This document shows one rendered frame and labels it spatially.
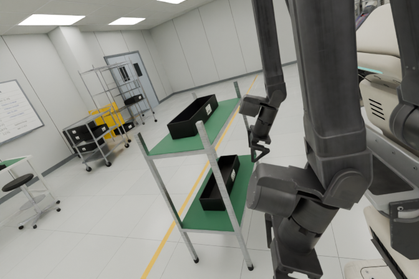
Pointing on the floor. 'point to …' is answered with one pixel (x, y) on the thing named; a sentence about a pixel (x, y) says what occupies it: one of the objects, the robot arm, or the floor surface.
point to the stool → (30, 199)
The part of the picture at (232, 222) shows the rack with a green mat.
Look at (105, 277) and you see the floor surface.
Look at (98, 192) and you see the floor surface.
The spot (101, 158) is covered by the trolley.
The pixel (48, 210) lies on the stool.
